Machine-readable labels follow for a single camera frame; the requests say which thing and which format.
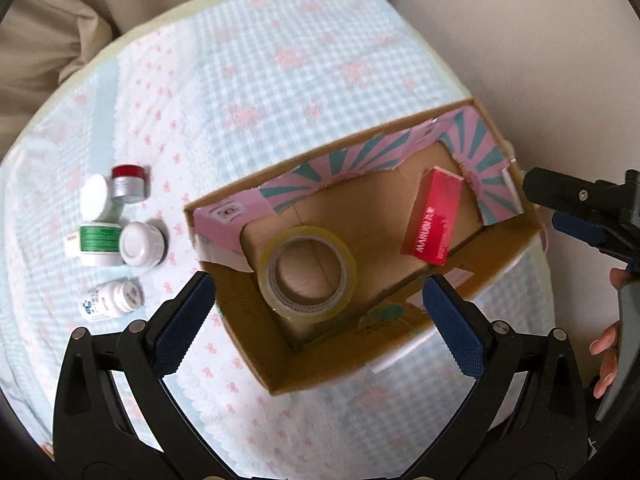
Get small white medicine bottle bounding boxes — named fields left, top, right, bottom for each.
left=79, top=281, right=142, bottom=322

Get red Marubi carton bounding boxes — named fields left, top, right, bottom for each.
left=400, top=166, right=463, bottom=266

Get green label white jar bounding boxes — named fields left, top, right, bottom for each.
left=63, top=222, right=124, bottom=266

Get white round lid jar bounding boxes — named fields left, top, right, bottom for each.
left=119, top=221, right=166, bottom=268

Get yellow tape roll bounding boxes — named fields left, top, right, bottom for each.
left=256, top=226, right=357, bottom=324

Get pale green white-lid jar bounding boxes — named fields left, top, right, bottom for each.
left=79, top=174, right=122, bottom=223

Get red silver small jar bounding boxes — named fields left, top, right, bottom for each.
left=111, top=165, right=146, bottom=204

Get person right hand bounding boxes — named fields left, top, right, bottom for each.
left=588, top=266, right=633, bottom=400

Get pink patterned cardboard box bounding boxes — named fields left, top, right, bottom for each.
left=186, top=98, right=540, bottom=395

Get light blue checkered tablecloth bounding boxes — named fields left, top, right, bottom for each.
left=1, top=0, right=554, bottom=479

